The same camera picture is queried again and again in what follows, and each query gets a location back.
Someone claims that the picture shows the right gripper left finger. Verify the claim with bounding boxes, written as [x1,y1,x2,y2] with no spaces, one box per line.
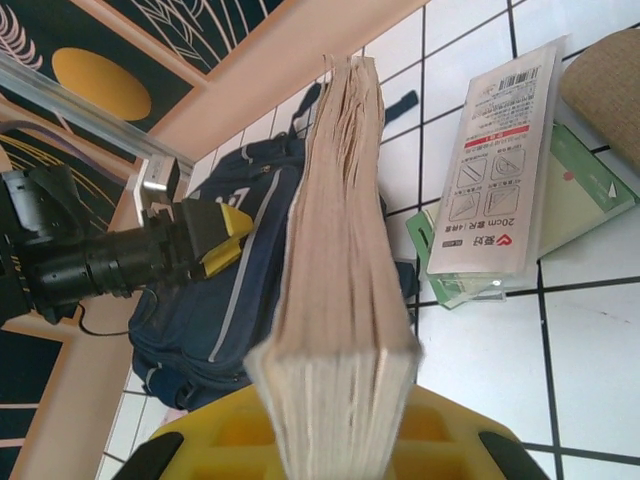
[112,387,289,480]

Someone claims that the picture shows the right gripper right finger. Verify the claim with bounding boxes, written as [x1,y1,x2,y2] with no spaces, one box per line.
[399,384,551,480]

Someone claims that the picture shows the pink pencil case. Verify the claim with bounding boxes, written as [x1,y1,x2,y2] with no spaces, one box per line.
[158,407,194,426]

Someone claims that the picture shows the navy blue backpack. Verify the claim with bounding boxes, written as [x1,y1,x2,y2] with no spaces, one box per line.
[127,82,420,414]

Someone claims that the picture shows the dark blue book QR codes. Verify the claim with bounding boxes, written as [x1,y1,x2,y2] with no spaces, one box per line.
[243,53,421,480]

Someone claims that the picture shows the white ruler set package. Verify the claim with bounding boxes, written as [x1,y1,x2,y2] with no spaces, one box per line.
[424,34,574,296]

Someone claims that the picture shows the green notepad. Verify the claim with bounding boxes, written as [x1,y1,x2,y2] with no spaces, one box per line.
[404,122,634,311]

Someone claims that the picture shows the tan glasses case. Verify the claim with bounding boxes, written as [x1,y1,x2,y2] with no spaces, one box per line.
[558,27,640,176]

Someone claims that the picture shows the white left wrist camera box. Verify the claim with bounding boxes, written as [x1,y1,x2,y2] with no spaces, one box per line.
[127,154,182,214]

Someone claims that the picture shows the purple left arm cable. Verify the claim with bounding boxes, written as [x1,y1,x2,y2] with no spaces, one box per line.
[0,118,134,179]

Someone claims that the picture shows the aluminium corner post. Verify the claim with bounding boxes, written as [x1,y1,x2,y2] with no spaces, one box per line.
[0,52,196,176]

